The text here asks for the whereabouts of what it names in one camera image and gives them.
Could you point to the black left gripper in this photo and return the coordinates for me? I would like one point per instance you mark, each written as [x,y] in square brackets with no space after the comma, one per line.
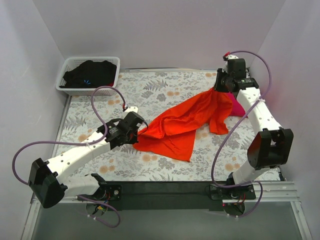
[135,135]

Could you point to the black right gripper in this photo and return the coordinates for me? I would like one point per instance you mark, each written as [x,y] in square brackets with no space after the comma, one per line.
[219,81]

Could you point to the orange t shirt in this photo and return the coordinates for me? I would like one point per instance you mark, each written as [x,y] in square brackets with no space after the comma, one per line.
[172,134]

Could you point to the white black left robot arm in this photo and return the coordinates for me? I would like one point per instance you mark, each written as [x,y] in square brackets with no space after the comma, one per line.
[53,180]

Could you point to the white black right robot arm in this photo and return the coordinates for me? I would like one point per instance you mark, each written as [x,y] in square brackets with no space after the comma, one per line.
[271,145]

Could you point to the folded magenta t shirt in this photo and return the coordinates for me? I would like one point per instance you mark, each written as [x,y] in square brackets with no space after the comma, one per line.
[237,109]

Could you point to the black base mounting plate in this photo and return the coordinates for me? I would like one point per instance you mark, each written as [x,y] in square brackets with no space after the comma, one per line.
[168,195]

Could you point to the black t shirt in basket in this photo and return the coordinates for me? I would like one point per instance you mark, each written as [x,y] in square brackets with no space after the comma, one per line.
[90,74]

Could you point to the white plastic laundry basket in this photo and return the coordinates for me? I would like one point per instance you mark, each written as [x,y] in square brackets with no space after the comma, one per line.
[73,62]

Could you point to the floral patterned table mat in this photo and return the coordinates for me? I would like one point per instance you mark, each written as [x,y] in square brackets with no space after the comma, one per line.
[153,93]

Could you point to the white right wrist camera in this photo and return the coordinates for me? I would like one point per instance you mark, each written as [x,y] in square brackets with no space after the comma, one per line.
[228,56]

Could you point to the aluminium frame rail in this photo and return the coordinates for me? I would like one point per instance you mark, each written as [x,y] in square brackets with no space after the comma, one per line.
[275,191]

